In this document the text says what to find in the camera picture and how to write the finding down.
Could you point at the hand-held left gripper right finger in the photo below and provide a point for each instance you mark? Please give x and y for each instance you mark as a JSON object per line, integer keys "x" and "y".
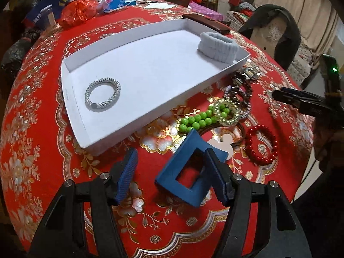
{"x": 215, "y": 177}

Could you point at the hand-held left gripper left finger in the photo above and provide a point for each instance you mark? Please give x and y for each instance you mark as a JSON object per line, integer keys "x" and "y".
{"x": 126, "y": 177}

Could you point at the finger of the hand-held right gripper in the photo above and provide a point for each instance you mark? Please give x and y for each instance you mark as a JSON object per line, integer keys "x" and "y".
{"x": 295, "y": 96}

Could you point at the blue square hair claw clip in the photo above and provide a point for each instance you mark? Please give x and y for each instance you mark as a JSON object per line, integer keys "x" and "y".
{"x": 172, "y": 174}

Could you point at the metal link watch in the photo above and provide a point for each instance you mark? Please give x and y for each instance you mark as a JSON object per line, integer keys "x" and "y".
{"x": 251, "y": 72}

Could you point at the white cardboard tray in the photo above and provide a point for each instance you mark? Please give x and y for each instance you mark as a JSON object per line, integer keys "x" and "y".
{"x": 156, "y": 67}

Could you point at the red floral tablecloth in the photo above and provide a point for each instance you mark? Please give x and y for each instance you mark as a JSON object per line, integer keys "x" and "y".
{"x": 161, "y": 220}

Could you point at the chair with dark jacket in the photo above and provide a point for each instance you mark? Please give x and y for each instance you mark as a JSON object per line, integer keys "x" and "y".
{"x": 285, "y": 24}

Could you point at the light grey fuzzy wristband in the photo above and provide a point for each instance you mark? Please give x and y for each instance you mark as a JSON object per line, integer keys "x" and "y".
{"x": 215, "y": 48}

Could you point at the dark brown long case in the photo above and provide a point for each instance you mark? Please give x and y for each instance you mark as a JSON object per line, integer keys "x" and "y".
{"x": 207, "y": 22}

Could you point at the purple wrapped box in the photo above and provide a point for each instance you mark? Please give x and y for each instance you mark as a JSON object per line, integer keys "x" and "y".
{"x": 204, "y": 9}

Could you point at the black plastic bag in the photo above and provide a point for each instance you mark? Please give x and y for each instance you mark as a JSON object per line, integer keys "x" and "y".
{"x": 16, "y": 53}

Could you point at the white paper sheet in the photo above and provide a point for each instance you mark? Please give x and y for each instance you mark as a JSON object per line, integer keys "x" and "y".
{"x": 157, "y": 5}

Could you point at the red plastic bag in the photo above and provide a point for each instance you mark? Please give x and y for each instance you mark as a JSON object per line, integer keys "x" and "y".
{"x": 76, "y": 12}

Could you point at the blue tissue pack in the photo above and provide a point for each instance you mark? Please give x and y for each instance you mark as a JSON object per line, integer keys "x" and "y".
{"x": 118, "y": 2}

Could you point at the blue fabric bag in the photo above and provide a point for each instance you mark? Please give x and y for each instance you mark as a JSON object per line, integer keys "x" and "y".
{"x": 43, "y": 10}

